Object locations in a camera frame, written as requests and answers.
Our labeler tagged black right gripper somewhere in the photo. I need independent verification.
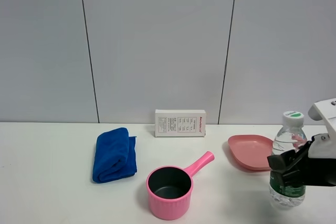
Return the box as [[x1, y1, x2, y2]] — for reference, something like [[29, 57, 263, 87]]
[[267, 149, 335, 187]]

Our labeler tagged clear water bottle green label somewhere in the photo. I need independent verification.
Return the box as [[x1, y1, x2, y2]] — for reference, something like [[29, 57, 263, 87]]
[[269, 111, 307, 210]]

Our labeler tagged pink square plate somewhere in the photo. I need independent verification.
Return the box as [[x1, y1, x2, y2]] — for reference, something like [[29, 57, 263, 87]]
[[228, 135, 273, 172]]

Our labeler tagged white cardboard box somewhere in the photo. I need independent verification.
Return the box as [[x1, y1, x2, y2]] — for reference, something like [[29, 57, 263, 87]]
[[155, 109, 206, 137]]

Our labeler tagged folded blue towel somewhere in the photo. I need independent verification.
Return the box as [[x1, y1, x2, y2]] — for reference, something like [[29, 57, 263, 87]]
[[92, 127, 137, 184]]

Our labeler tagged pink saucepan with handle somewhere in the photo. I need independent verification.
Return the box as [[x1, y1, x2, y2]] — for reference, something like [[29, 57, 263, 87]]
[[146, 151, 215, 220]]

